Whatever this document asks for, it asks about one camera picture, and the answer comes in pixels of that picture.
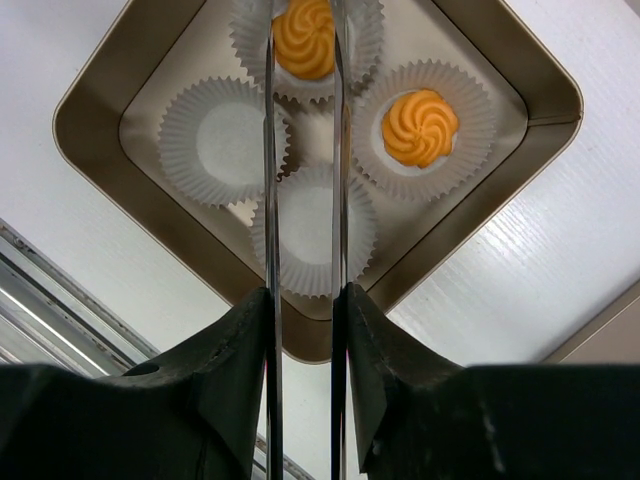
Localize orange swirl cookie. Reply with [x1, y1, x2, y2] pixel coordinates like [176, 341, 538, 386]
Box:
[272, 0, 335, 80]
[381, 89, 459, 169]

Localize gold tin lid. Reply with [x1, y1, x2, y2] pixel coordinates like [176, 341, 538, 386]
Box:
[543, 282, 640, 364]

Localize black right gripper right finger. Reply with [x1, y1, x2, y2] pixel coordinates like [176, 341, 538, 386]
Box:
[342, 284, 639, 479]

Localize aluminium frame rail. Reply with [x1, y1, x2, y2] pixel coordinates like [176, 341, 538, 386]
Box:
[0, 219, 311, 480]

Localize gold square tin box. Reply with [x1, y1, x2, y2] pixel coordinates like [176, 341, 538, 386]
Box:
[54, 1, 583, 363]

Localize white paper cupcake liner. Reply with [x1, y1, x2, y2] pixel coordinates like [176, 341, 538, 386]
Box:
[230, 1, 384, 104]
[277, 165, 377, 297]
[158, 77, 265, 207]
[352, 60, 496, 201]

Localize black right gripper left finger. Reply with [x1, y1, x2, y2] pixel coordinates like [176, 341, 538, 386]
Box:
[1, 288, 269, 479]

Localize metal food tongs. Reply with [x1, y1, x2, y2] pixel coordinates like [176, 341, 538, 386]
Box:
[263, 1, 352, 479]

